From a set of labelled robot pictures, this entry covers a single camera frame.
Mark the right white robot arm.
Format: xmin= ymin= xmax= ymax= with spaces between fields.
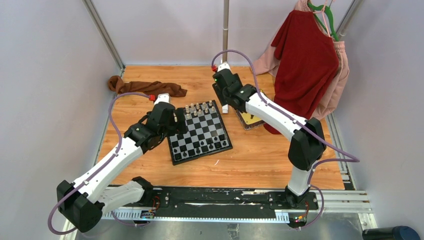
xmin=212 ymin=68 xmax=327 ymax=209

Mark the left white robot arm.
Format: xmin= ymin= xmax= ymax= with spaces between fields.
xmin=55 ymin=102 xmax=188 ymax=233

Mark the metal pole with base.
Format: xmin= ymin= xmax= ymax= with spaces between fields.
xmin=221 ymin=0 xmax=230 ymax=114

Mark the brown cloth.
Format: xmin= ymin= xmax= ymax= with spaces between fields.
xmin=107 ymin=75 xmax=188 ymax=98

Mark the gold metal tin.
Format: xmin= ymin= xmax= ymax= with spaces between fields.
xmin=235 ymin=110 xmax=265 ymax=131

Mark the black white chessboard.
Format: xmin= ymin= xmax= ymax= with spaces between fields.
xmin=167 ymin=100 xmax=233 ymax=166

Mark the pink garment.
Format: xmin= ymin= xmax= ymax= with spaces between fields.
xmin=253 ymin=0 xmax=349 ymax=120

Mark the red shirt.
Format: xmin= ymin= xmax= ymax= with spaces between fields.
xmin=270 ymin=10 xmax=339 ymax=119

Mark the green hanger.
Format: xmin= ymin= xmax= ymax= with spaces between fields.
xmin=307 ymin=0 xmax=340 ymax=42

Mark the dark blue object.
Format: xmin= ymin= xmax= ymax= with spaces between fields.
xmin=362 ymin=225 xmax=421 ymax=240

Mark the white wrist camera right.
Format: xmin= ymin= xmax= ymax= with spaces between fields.
xmin=217 ymin=62 xmax=231 ymax=72

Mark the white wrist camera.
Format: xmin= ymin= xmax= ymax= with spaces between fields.
xmin=217 ymin=62 xmax=231 ymax=72
xmin=154 ymin=93 xmax=171 ymax=105

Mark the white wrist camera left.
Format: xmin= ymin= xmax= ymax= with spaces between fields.
xmin=154 ymin=93 xmax=171 ymax=105

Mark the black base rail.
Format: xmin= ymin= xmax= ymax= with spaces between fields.
xmin=154 ymin=186 xmax=319 ymax=220

